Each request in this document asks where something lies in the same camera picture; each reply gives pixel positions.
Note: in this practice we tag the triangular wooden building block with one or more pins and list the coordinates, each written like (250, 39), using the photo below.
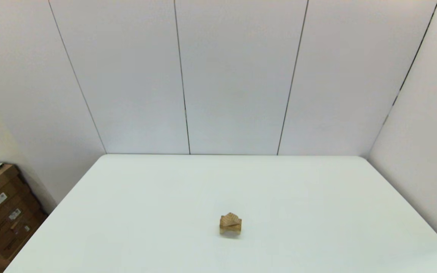
(230, 218)

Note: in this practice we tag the rectangular wooden building block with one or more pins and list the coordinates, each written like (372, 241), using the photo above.
(230, 226)

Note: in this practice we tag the arched wooden building block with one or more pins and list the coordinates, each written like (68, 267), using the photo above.
(224, 232)

